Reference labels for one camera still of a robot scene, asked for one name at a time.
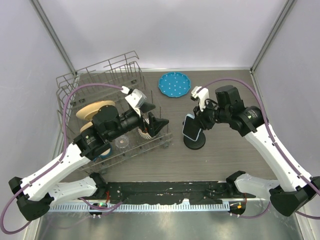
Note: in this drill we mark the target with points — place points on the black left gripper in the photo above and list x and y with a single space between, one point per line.
155 124

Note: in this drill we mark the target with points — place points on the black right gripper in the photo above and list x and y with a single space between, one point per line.
200 116

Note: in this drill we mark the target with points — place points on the phone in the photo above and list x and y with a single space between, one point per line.
190 129

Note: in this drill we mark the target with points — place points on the black phone stand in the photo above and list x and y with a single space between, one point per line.
195 145

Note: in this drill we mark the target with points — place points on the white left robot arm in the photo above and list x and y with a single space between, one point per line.
37 193

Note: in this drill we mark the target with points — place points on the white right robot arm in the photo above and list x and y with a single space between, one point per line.
293 187

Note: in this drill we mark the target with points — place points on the blue polka dot plate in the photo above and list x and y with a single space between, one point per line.
174 84

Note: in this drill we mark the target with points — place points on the clear drinking glass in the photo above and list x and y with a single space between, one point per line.
122 142

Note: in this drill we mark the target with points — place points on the dark blue mug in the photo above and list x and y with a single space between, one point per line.
105 154

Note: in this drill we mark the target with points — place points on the beige wooden bowl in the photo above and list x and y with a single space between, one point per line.
86 126
87 112

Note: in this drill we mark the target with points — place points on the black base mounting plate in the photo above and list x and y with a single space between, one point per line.
169 192

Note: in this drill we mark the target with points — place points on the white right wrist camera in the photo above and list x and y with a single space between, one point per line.
200 94

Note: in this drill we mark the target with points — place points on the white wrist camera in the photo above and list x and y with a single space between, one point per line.
135 98
200 94

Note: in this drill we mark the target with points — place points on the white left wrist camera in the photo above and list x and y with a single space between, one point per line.
135 98

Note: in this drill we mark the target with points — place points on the grey wire dish rack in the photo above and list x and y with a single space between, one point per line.
104 81

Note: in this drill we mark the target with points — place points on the white slotted cable duct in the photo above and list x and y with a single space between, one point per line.
185 206

